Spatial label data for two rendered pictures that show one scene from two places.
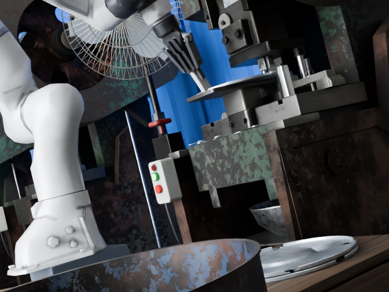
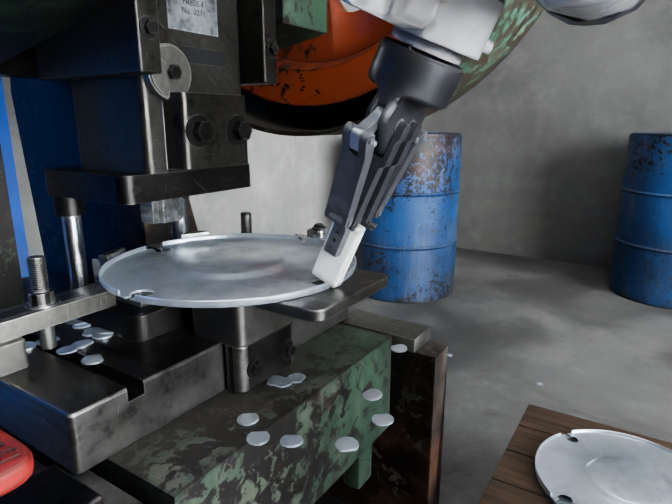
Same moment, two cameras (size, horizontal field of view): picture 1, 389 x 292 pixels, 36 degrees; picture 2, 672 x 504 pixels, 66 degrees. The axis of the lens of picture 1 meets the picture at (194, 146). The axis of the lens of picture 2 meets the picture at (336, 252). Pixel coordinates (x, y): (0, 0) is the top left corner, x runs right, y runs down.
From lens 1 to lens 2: 200 cm
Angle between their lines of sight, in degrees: 110
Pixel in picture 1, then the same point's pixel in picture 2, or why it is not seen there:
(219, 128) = (162, 395)
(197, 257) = not seen: outside the picture
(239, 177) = (321, 483)
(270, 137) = (442, 359)
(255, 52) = (220, 181)
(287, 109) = not seen: hidden behind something
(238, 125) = (270, 363)
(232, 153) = (317, 433)
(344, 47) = not seen: hidden behind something
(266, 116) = (297, 330)
